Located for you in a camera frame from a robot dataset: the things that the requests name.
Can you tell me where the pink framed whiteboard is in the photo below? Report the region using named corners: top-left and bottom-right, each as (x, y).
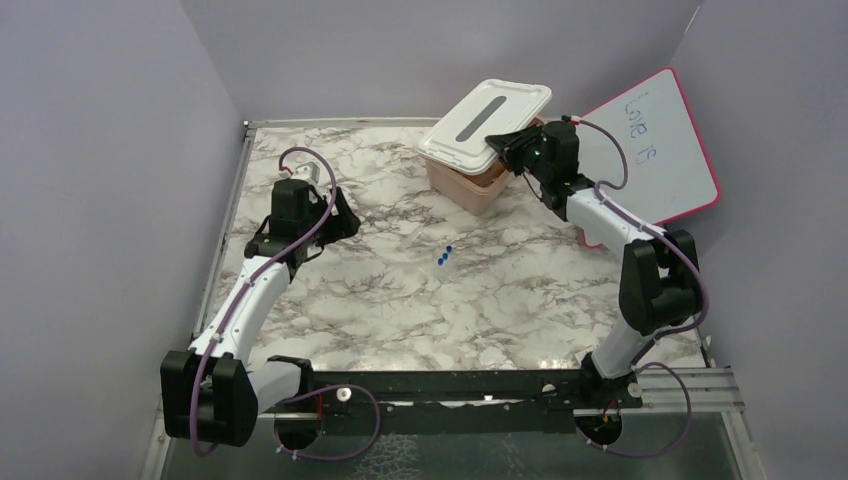
top-left (576, 68), bottom-right (721, 224)

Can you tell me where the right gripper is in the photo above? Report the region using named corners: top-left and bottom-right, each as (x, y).
top-left (487, 123), bottom-right (553, 183)

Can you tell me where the white plastic lid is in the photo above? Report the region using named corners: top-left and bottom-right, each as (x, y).
top-left (415, 79), bottom-right (552, 176)

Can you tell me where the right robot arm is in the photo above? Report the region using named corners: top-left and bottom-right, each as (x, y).
top-left (485, 117), bottom-right (708, 407)

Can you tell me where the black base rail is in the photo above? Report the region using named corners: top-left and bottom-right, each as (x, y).
top-left (251, 367), bottom-right (743, 439)

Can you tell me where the purple cable loop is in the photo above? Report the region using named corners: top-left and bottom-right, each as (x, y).
top-left (272, 385), bottom-right (385, 464)

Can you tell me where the pink plastic bin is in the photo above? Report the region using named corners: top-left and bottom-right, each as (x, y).
top-left (420, 153), bottom-right (514, 216)

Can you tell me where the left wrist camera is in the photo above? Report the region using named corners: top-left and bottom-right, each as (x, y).
top-left (280, 162), bottom-right (321, 186)

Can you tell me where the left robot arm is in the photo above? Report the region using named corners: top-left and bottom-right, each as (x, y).
top-left (160, 178), bottom-right (361, 446)

